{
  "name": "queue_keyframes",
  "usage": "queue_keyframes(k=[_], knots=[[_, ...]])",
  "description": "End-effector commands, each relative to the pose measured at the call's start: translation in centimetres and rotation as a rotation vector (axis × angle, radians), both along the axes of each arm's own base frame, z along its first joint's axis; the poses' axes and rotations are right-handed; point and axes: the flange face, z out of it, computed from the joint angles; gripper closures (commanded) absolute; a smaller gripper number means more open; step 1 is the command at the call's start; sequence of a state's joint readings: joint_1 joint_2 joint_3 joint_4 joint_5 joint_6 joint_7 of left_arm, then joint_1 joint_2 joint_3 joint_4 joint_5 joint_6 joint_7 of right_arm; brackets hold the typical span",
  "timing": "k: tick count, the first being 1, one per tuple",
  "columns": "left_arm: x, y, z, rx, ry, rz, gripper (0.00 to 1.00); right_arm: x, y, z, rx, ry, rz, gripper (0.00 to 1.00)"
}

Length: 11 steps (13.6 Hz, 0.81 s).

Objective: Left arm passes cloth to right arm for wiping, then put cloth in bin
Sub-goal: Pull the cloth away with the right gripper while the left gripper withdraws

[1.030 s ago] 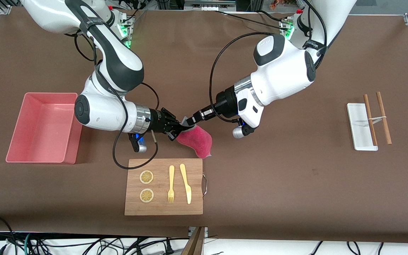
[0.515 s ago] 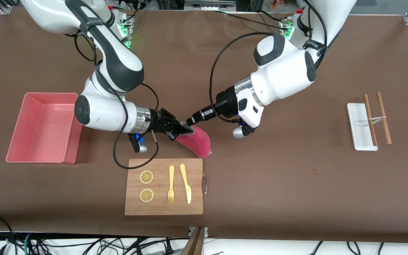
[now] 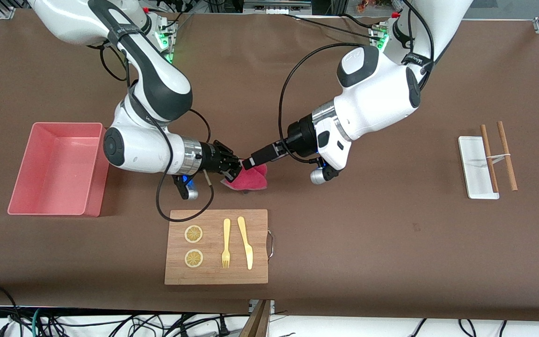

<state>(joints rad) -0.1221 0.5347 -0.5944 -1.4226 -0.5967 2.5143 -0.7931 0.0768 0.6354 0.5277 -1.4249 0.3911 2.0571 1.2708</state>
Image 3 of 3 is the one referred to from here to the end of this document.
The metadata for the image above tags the red cloth with grey back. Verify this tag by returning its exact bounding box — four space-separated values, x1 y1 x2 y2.
219 163 269 192

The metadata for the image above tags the yellow plastic fork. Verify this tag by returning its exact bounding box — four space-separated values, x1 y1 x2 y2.
221 219 231 269

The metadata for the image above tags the lemon slice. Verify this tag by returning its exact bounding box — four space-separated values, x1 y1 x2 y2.
184 249 204 269
184 225 204 244

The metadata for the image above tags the yellow plastic knife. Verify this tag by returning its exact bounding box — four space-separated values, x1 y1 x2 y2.
237 216 254 271

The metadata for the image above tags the wooden cutting board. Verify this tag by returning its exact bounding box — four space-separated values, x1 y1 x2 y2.
164 209 269 285

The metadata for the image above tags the grey power strip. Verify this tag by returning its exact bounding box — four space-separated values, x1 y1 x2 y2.
244 0 312 15

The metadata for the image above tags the pink plastic bin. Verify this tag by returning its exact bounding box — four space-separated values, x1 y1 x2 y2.
7 123 110 217

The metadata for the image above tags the white rectangular tray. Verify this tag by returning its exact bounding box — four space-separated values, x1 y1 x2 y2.
458 136 500 200

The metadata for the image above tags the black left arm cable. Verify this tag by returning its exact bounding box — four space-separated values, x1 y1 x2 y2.
278 0 435 164

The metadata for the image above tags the long black table cable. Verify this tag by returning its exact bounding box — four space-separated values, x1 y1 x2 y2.
284 13 378 41

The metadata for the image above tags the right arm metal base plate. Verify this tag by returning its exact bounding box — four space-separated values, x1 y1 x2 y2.
157 19 176 64

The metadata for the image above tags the small metal bracket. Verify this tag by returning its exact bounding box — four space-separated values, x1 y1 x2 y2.
249 300 276 315

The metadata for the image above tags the black base cable bundle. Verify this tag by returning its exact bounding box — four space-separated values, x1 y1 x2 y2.
155 0 193 29

